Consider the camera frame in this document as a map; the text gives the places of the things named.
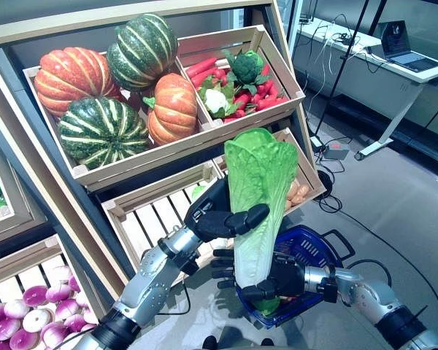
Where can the grey open laptop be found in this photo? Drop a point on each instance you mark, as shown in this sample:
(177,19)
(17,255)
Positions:
(398,40)

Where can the wide slatted wooden crate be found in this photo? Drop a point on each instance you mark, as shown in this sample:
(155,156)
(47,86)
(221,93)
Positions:
(149,226)

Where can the large orange striped pumpkin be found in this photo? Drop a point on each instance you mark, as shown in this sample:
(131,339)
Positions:
(69,76)

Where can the wooden turnip crate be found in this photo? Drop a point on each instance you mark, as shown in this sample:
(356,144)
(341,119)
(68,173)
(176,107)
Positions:
(22,259)

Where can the black robot right foot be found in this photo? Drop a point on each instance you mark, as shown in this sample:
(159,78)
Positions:
(266,343)

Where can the wooden pepper crate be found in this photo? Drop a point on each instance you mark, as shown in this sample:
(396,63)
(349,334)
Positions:
(25,218)

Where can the green broccoli head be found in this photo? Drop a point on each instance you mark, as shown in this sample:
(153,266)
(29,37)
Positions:
(245,67)

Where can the black white power adapter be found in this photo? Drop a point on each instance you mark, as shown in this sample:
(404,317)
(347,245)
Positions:
(317,143)

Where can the black robot foot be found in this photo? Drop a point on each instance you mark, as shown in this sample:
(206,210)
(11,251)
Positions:
(266,343)
(210,343)

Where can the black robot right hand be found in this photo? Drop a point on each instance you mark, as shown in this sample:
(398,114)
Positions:
(290,277)

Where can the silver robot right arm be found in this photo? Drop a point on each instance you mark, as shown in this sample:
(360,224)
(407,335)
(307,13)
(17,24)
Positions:
(372,295)

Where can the green striped pumpkin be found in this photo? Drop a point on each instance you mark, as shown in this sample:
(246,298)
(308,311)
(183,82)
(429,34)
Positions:
(102,133)
(142,51)

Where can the grey box red label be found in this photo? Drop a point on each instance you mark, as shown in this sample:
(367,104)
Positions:
(336,151)

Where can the red carrot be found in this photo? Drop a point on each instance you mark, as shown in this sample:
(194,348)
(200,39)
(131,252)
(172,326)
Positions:
(242,101)
(272,103)
(201,67)
(204,77)

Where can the white cauliflower green leaves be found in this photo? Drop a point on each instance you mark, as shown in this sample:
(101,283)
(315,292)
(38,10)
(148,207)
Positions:
(215,100)

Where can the blue plastic shopping basket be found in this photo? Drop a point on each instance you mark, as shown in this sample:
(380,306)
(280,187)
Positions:
(306,240)

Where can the black stand pole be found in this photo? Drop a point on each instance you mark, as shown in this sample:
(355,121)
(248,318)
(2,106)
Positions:
(340,73)

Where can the black robot left foot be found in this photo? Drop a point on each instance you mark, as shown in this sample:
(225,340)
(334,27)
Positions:
(210,343)

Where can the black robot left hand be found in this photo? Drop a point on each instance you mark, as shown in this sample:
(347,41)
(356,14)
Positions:
(211,215)

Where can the large wooden pumpkin crate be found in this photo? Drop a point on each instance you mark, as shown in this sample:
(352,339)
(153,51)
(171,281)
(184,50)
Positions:
(142,153)

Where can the white office desk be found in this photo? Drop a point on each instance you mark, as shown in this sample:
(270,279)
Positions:
(350,84)

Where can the wooden carrot crate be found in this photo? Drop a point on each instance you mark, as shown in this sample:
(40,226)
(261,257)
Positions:
(283,71)

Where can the small orange pumpkin green stem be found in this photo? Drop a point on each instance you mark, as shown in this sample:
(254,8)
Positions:
(173,109)

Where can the wooden display rack frame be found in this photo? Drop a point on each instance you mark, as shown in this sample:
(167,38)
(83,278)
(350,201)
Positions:
(58,31)

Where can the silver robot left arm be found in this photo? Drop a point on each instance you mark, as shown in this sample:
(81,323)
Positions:
(149,280)

